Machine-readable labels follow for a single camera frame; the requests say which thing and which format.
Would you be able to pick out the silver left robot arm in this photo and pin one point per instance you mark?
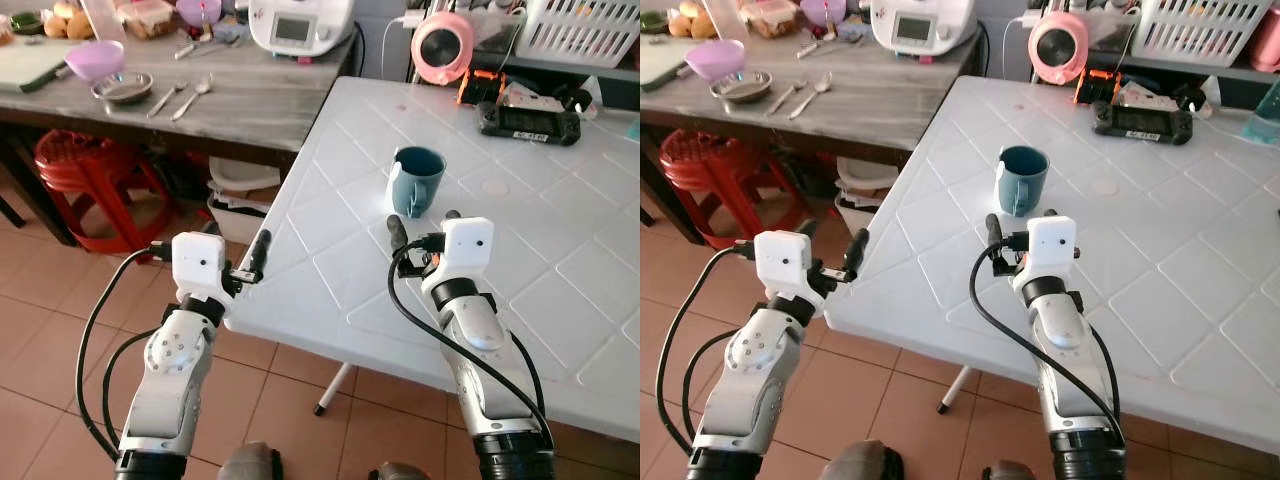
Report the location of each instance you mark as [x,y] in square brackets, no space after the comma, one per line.
[748,370]
[172,370]

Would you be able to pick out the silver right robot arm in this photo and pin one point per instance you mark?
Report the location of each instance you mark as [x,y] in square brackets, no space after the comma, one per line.
[1070,380]
[490,380]

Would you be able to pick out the blue ceramic mug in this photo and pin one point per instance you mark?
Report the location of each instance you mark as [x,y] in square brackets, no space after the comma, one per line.
[418,178]
[1024,177]

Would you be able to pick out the white plastic bin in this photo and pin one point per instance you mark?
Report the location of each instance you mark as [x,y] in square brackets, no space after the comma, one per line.
[865,190]
[240,195]

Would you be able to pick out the white plastic table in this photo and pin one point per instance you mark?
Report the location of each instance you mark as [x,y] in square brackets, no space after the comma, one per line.
[1150,300]
[480,300]

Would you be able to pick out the red plastic stool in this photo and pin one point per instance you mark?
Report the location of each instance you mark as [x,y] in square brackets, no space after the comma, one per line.
[725,175]
[100,175]

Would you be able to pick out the black handheld controller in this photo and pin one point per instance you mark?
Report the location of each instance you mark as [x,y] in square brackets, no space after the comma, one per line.
[1142,123]
[528,124]

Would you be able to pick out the orange black device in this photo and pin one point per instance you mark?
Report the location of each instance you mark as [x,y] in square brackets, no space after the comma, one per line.
[1094,88]
[478,88]

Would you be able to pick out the metal fork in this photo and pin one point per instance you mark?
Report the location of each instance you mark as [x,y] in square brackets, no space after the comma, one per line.
[785,98]
[167,100]

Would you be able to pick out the grey wooden table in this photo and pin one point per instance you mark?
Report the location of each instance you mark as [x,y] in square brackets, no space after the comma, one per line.
[880,100]
[250,100]

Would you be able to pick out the metal spoon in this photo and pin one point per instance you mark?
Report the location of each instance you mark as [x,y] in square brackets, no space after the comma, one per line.
[196,92]
[815,90]

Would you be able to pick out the metal dish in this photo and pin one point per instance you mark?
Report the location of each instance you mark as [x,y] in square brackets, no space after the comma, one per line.
[741,87]
[122,89]

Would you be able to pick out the pink round appliance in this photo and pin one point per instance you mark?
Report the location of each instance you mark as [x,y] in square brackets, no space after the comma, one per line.
[1058,48]
[442,48]

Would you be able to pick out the black white gadget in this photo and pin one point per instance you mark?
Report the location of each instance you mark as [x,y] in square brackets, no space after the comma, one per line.
[575,98]
[1188,97]

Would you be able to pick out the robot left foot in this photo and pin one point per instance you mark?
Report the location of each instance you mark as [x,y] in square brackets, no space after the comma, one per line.
[862,462]
[250,463]

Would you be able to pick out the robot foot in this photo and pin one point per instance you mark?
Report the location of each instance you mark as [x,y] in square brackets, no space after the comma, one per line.
[402,472]
[862,462]
[1008,471]
[250,463]

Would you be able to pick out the purple plastic bowl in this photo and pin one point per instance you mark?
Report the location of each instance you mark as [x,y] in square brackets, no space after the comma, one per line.
[95,58]
[715,58]

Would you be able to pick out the clear food container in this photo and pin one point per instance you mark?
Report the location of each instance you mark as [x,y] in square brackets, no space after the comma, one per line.
[148,18]
[768,18]

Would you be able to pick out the purple plastic cup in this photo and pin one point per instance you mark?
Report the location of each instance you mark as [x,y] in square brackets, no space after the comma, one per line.
[198,12]
[822,12]

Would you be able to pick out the white kitchen machine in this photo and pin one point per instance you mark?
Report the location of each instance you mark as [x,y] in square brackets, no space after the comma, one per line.
[920,25]
[300,25]

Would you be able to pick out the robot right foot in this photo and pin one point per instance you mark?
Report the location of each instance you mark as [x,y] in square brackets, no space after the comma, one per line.
[1008,471]
[402,472]

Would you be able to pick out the green white cutting board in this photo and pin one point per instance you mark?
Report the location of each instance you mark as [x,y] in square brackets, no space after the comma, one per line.
[30,65]
[660,62]

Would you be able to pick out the white plastic basket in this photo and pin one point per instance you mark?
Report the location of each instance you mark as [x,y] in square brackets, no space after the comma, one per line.
[1200,30]
[580,30]

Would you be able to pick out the teal plastic bottle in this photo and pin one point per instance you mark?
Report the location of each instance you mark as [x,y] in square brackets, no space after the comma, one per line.
[1262,118]

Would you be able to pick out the brown bread bun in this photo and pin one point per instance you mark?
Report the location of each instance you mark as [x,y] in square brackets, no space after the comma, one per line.
[692,20]
[70,22]

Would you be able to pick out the green small bowl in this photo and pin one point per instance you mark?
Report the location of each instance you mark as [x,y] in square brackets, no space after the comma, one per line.
[652,20]
[26,22]

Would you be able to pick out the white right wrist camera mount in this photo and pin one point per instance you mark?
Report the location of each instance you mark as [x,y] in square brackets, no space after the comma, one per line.
[466,250]
[1050,248]

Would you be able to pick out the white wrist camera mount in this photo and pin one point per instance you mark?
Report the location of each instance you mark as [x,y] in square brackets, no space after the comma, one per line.
[466,250]
[198,262]
[1050,248]
[780,260]

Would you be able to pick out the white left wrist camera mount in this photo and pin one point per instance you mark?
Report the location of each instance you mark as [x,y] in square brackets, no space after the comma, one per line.
[780,260]
[198,262]

